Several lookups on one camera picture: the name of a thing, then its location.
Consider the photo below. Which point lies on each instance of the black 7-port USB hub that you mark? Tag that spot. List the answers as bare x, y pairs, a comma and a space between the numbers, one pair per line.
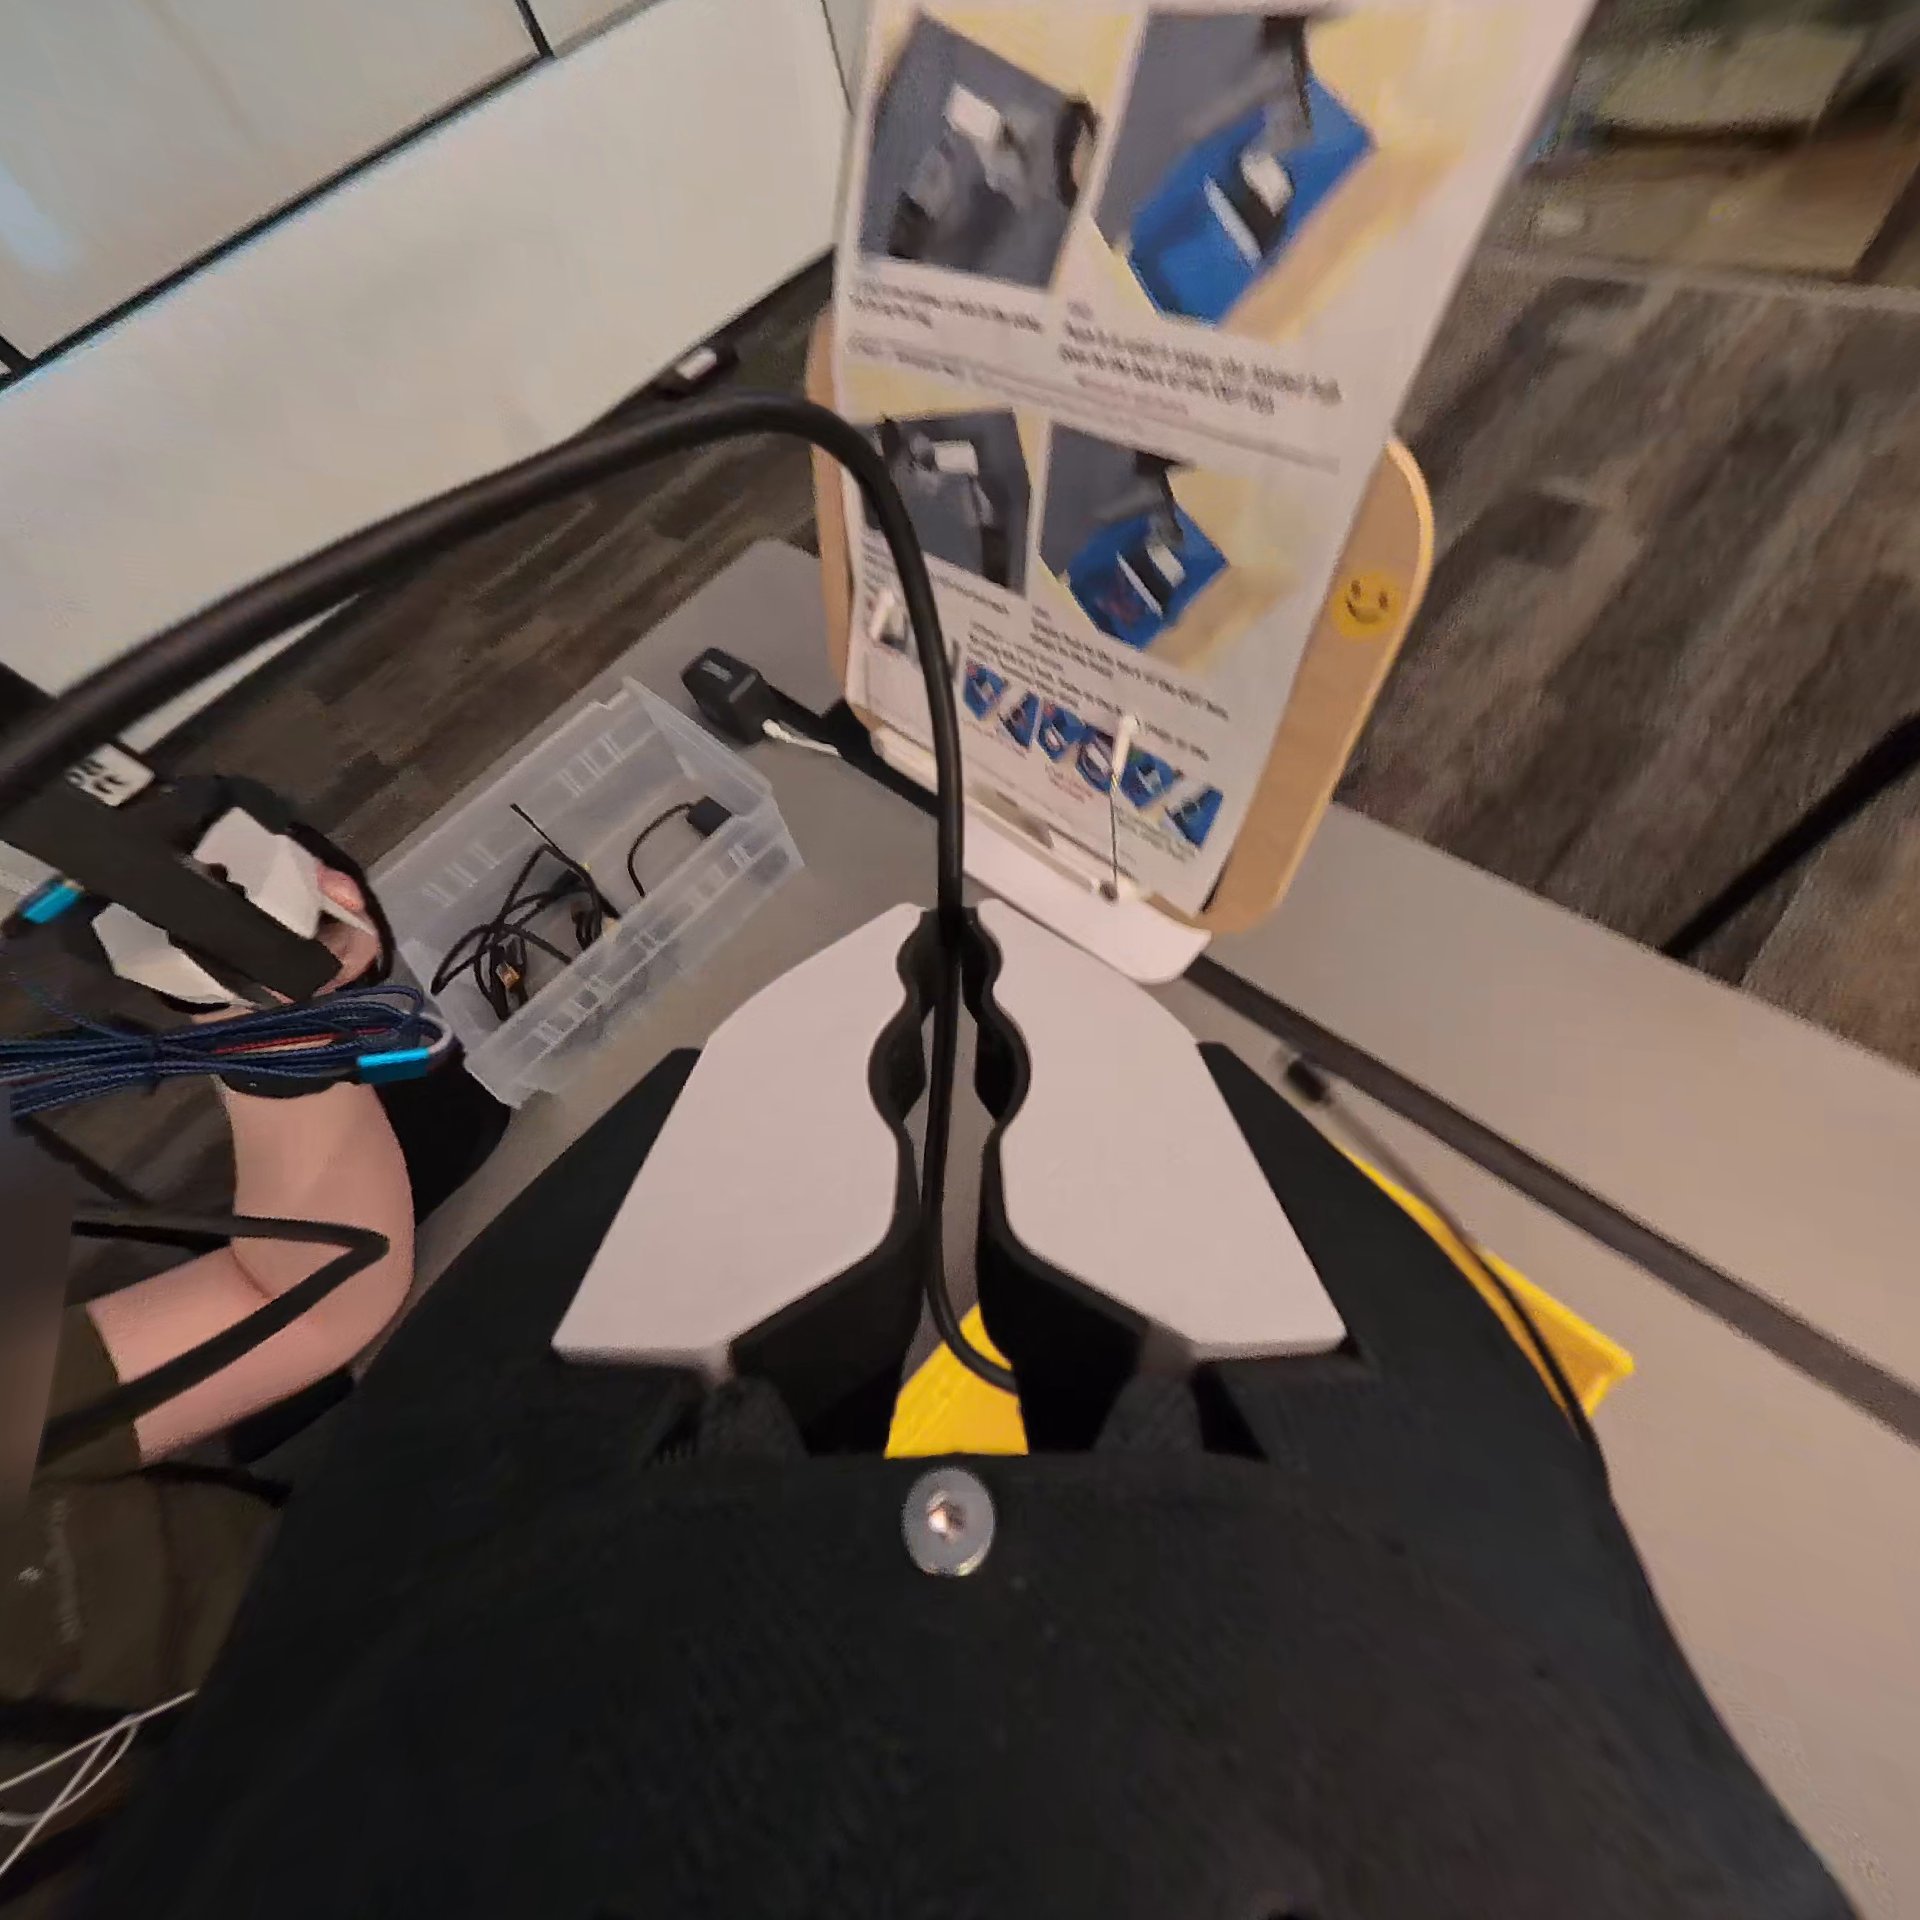
603, 480

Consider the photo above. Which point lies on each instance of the person's left hand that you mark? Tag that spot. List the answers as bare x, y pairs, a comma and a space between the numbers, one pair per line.
316, 1172

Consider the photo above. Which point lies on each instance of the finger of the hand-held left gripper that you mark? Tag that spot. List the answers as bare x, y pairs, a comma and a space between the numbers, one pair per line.
256, 885

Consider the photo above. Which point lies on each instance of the yellow plastic bin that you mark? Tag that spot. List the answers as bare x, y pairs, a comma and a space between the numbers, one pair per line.
1501, 1293

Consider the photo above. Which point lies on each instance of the white stand base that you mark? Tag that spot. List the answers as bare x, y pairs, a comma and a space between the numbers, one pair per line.
1112, 937

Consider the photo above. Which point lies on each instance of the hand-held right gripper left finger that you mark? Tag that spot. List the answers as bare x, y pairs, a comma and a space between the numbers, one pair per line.
736, 1201

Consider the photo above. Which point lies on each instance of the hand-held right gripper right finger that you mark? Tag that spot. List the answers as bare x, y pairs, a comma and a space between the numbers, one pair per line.
1171, 1201

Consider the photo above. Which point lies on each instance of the yellow smiley sticker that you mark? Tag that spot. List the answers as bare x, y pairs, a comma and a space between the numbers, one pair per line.
1371, 604

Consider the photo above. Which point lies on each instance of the instruction poster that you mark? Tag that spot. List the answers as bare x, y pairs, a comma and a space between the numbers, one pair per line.
1200, 361

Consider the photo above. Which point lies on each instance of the large glass window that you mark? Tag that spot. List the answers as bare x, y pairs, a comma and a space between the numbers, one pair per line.
301, 121

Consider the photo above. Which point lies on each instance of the clear plastic bin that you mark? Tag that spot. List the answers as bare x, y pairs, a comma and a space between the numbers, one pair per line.
692, 902

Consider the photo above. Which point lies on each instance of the black power station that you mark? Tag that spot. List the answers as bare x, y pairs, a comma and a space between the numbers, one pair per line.
736, 692

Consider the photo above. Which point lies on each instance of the small black floor box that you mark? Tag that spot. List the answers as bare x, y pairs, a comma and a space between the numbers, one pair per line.
701, 366

